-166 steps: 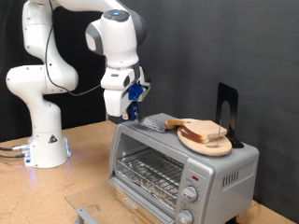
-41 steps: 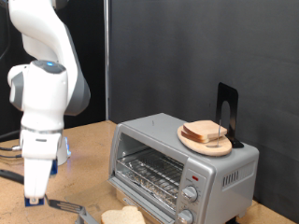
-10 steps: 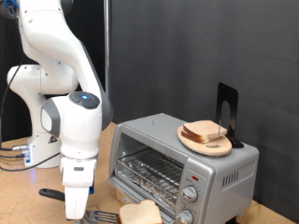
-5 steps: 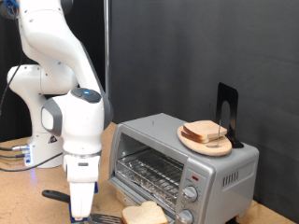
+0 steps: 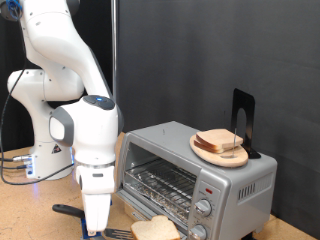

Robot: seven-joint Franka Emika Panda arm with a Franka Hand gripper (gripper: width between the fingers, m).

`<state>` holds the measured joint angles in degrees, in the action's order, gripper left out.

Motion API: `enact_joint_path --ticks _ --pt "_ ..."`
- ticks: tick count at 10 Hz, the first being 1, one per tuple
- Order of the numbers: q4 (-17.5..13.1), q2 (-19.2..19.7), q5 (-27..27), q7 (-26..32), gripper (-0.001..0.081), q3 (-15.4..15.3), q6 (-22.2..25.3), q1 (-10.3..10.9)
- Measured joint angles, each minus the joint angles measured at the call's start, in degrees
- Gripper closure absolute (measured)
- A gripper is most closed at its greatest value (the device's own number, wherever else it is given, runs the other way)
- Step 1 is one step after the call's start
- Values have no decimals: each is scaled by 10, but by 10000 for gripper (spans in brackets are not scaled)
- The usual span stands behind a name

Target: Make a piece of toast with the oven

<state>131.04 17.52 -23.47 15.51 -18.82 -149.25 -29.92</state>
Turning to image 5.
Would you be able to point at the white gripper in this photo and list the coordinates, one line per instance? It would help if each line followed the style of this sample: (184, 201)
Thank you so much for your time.
(96, 210)

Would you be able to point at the metal spatula with blue block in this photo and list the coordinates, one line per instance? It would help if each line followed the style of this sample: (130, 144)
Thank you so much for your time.
(66, 210)

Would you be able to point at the white bread slice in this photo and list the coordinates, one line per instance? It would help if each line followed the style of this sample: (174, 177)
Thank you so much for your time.
(155, 230)
(218, 138)

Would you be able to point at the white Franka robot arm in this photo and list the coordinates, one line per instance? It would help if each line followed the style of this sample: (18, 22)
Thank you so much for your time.
(90, 133)

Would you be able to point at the silver oven knob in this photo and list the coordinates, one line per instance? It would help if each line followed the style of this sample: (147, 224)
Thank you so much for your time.
(203, 207)
(198, 232)

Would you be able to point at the red oven indicator light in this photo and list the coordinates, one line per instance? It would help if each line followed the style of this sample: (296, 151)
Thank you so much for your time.
(208, 191)

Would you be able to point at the silver toaster oven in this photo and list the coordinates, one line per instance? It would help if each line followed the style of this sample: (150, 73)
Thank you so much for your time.
(253, 173)

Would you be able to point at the round wooden board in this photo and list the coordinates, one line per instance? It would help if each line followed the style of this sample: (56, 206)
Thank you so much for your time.
(220, 160)

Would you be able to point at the thin metal pin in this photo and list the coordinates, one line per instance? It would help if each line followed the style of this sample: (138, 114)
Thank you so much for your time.
(234, 146)

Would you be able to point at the vertical metal pole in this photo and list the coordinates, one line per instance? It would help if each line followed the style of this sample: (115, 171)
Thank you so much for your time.
(114, 50)

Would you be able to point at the black metal bookend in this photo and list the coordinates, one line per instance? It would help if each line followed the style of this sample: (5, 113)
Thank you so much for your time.
(240, 100)

